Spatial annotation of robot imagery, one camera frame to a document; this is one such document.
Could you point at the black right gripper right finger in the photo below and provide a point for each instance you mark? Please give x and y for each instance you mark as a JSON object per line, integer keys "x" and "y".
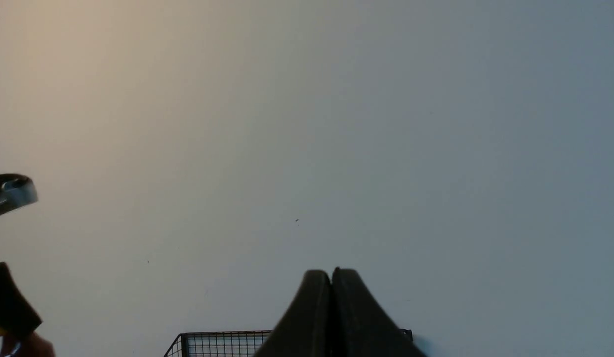
{"x": 359, "y": 327}

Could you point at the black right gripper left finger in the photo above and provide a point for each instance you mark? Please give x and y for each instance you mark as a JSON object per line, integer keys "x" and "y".
{"x": 302, "y": 330}

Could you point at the black wire mesh rack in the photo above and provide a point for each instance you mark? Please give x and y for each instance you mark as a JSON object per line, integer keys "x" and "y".
{"x": 258, "y": 343}

